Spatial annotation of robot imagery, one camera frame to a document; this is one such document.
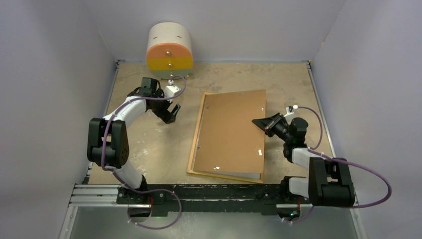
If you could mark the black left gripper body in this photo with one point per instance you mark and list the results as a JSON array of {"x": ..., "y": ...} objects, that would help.
[{"x": 160, "y": 108}]

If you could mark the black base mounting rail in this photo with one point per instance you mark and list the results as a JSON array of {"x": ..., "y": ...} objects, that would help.
[{"x": 266, "y": 199}]

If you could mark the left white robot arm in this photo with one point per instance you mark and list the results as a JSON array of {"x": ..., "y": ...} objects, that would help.
[{"x": 108, "y": 145}]

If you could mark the round pastel drawer cabinet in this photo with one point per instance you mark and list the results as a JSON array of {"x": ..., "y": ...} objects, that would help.
[{"x": 169, "y": 51}]

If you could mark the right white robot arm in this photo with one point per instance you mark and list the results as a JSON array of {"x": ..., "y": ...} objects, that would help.
[{"x": 327, "y": 184}]

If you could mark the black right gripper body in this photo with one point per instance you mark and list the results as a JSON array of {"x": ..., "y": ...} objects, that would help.
[{"x": 280, "y": 129}]

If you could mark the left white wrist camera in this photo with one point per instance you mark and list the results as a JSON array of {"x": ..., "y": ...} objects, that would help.
[{"x": 170, "y": 91}]

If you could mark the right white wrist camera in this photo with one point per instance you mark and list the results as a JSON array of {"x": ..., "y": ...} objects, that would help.
[{"x": 290, "y": 110}]

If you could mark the yellow picture frame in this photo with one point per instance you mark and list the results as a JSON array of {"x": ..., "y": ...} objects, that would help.
[{"x": 197, "y": 132}]

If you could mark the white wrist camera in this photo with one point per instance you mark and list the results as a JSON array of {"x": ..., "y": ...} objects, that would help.
[
  {"x": 170, "y": 91},
  {"x": 290, "y": 110}
]

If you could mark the glossy building photo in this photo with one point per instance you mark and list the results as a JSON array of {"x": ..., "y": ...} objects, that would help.
[{"x": 237, "y": 175}]

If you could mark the aluminium extrusion frame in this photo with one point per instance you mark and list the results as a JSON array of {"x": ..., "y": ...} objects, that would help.
[{"x": 161, "y": 152}]

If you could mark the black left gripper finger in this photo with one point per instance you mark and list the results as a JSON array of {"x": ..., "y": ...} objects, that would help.
[
  {"x": 175, "y": 110},
  {"x": 169, "y": 117}
]

